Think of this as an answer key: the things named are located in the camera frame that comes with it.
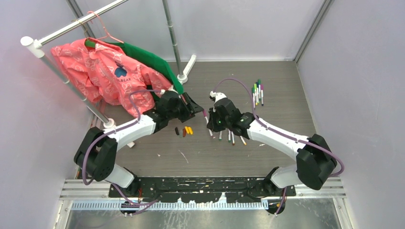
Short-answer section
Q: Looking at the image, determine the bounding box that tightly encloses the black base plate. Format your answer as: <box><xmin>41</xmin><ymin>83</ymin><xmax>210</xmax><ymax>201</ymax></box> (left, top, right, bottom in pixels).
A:
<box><xmin>120</xmin><ymin>177</ymin><xmax>296</xmax><ymax>203</ymax></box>

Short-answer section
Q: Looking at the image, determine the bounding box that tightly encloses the pink patterned shirt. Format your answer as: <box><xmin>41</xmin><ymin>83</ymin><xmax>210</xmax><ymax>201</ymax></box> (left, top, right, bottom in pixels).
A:
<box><xmin>50</xmin><ymin>38</ymin><xmax>173</xmax><ymax>118</ymax></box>

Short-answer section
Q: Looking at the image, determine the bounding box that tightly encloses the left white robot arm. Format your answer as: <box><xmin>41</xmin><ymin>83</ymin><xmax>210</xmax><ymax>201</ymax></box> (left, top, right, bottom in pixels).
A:
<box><xmin>74</xmin><ymin>90</ymin><xmax>203</xmax><ymax>197</ymax></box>

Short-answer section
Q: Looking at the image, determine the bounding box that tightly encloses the pink wire hanger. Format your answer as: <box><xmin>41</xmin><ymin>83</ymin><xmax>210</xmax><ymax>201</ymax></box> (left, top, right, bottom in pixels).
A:
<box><xmin>85</xmin><ymin>11</ymin><xmax>124</xmax><ymax>48</ymax></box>

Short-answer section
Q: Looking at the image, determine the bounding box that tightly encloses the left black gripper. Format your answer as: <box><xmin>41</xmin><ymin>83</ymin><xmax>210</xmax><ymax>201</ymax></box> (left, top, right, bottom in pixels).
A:
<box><xmin>168</xmin><ymin>93</ymin><xmax>203</xmax><ymax>123</ymax></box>

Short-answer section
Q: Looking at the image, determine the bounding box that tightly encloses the teal marker pen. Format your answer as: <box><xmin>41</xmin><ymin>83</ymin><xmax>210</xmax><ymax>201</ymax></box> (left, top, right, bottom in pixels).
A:
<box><xmin>257</xmin><ymin>79</ymin><xmax>262</xmax><ymax>104</ymax></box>

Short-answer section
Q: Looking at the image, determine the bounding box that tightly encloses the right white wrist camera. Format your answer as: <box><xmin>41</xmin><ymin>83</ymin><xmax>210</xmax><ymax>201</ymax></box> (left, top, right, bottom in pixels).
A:
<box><xmin>209</xmin><ymin>91</ymin><xmax>227</xmax><ymax>103</ymax></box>

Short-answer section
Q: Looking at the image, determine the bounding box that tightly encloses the green cloth garment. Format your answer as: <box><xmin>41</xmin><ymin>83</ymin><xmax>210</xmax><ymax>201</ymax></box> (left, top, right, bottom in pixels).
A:
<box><xmin>85</xmin><ymin>38</ymin><xmax>185</xmax><ymax>102</ymax></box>

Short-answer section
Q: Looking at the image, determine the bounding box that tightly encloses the aluminium slotted rail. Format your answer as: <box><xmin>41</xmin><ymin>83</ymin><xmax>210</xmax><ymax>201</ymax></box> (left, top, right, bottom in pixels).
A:
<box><xmin>71</xmin><ymin>199</ymin><xmax>268</xmax><ymax>210</ymax></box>

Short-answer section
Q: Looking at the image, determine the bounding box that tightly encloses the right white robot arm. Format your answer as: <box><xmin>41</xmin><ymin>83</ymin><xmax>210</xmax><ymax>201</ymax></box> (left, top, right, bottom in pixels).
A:
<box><xmin>207</xmin><ymin>93</ymin><xmax>337</xmax><ymax>196</ymax></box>

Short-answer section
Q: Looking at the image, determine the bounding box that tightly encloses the white metal clothes rack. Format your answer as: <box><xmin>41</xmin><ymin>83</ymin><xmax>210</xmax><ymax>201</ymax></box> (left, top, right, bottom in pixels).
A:
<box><xmin>21</xmin><ymin>0</ymin><xmax>196</xmax><ymax>130</ymax></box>

